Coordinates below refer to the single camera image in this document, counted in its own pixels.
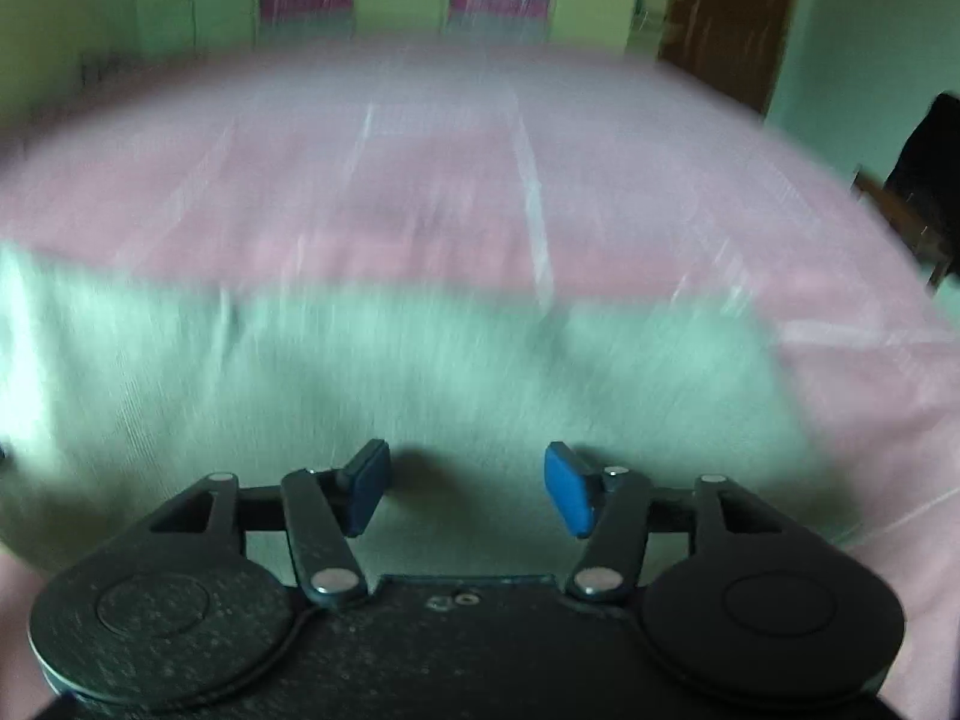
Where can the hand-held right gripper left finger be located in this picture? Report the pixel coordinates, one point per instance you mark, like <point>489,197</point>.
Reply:
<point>366,484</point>

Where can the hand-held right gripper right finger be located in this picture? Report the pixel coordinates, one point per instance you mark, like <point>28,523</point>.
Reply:
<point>570,487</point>

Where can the grey pants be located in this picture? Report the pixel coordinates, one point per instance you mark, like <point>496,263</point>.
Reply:
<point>450,375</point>

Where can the bed with pink checked sheet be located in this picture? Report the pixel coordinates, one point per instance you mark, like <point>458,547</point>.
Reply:
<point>450,187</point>

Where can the wooden chair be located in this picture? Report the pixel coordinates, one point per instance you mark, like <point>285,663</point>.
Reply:
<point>870,191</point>

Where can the brown wooden door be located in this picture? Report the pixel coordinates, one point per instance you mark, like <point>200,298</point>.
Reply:
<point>727,15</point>

